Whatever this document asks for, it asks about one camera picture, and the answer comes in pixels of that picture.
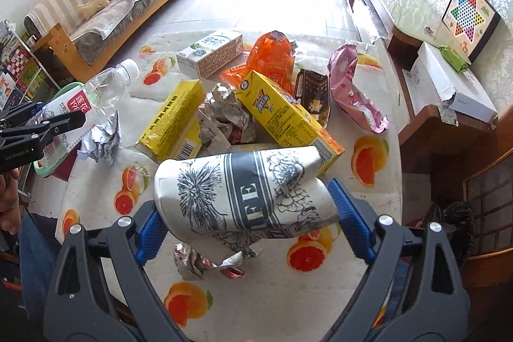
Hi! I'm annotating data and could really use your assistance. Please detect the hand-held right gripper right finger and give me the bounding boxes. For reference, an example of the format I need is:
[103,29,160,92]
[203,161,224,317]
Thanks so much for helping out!
[326,178,471,342]

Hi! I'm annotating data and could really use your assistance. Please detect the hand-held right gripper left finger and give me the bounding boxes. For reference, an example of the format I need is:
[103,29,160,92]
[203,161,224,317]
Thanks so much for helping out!
[43,202,189,342]

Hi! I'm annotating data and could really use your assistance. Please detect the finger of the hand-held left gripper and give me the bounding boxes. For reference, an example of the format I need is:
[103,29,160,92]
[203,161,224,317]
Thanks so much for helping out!
[0,102,46,128]
[0,112,87,147]

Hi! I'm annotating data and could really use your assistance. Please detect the clear plastic water bottle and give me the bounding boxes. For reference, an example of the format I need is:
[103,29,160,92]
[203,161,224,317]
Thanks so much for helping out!
[38,59,141,170]

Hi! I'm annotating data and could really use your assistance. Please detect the printed paper coffee cup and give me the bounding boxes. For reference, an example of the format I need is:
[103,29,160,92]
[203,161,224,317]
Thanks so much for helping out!
[154,146,341,266]

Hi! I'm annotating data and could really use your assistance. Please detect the plain yellow drink carton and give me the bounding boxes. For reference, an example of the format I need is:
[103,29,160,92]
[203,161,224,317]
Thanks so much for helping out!
[135,79,207,162]

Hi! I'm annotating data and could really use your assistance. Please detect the yellow carton with star print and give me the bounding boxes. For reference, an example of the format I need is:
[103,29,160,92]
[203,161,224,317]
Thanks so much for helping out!
[236,70,345,176]

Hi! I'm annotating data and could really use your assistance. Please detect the dark brown snack packet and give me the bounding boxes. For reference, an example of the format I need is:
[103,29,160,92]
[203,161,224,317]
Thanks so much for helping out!
[294,68,331,128]

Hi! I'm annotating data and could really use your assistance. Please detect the pink snack bag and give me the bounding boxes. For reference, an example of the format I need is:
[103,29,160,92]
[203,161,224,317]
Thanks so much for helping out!
[328,43,390,133]

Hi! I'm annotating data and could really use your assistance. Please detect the newspaper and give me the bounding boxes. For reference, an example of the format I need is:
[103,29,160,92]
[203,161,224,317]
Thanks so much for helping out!
[196,81,257,156]

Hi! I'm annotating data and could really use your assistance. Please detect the person's left hand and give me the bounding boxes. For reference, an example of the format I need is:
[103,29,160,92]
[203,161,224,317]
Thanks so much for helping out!
[0,170,21,234]

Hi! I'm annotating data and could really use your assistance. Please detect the crumpled silver foil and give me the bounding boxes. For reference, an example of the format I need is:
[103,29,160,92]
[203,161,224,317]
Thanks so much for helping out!
[80,112,122,165]

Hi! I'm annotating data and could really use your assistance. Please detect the crumpled printed wrapper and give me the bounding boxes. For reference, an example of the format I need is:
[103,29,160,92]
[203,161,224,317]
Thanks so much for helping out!
[173,234,259,280]

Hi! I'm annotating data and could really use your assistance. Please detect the row of children's books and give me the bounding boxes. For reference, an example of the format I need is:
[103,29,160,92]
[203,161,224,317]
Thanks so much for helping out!
[0,23,45,110]

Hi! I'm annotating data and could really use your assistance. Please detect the white book rack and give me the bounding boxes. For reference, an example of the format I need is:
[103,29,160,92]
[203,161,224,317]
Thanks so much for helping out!
[0,19,49,114]

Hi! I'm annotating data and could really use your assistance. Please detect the dark round object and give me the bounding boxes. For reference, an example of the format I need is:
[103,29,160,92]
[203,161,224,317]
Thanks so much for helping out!
[425,202,475,271]

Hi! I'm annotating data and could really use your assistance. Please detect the person's blue jeans leg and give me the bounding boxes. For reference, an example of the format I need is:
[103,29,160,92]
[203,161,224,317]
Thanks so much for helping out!
[16,212,65,330]

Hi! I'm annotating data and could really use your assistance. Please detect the fruit print tablecloth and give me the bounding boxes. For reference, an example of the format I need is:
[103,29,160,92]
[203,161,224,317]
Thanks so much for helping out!
[30,31,403,342]

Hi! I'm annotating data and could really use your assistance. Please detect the cream plush toy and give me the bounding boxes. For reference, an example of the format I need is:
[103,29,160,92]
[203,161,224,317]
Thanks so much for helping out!
[76,0,113,22]

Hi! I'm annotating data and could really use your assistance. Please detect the wooden lattice panel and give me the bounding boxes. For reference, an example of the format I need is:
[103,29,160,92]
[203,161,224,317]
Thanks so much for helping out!
[461,155,513,287]

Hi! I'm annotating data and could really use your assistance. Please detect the white cardboard box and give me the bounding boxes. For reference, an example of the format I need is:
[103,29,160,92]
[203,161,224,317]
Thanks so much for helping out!
[403,41,498,124]

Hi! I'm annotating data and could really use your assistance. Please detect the white milk carton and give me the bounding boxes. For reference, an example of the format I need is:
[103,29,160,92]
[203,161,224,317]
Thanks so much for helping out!
[176,29,244,80]

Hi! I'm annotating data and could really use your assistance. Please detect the orange snack bag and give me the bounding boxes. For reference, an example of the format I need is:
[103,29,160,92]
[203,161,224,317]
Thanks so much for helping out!
[218,30,299,94]

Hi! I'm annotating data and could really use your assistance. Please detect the green snack packet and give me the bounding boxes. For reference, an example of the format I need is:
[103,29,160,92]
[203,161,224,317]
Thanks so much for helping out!
[439,46,471,73]

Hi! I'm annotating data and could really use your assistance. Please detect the star checkers game board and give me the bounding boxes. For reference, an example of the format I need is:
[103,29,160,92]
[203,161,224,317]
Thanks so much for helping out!
[441,0,501,64]

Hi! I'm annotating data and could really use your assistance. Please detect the wooden frame sofa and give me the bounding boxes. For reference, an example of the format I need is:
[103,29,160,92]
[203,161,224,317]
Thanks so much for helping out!
[23,0,211,82]

